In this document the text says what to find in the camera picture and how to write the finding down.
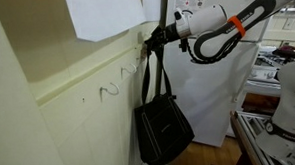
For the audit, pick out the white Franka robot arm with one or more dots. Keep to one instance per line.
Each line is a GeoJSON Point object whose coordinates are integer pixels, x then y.
{"type": "Point", "coordinates": [208, 54]}

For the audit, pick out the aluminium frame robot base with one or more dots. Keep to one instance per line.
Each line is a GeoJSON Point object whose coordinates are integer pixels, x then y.
{"type": "Point", "coordinates": [247, 126]}

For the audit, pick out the white refrigerator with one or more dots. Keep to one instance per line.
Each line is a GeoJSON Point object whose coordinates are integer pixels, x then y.
{"type": "Point", "coordinates": [208, 93]}

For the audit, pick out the white paper sheet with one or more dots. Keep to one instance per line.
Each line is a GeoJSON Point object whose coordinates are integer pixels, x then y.
{"type": "Point", "coordinates": [95, 20]}

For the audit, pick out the black tote bag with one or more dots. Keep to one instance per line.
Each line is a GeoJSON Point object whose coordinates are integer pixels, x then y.
{"type": "Point", "coordinates": [162, 129]}

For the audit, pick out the white wall hook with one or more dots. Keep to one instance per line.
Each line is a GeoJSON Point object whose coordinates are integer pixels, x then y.
{"type": "Point", "coordinates": [128, 70]}
{"type": "Point", "coordinates": [113, 90]}

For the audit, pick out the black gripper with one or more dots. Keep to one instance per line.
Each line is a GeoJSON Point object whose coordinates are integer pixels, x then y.
{"type": "Point", "coordinates": [162, 36]}

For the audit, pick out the white stove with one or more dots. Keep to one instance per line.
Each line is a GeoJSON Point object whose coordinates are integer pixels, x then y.
{"type": "Point", "coordinates": [262, 78]}

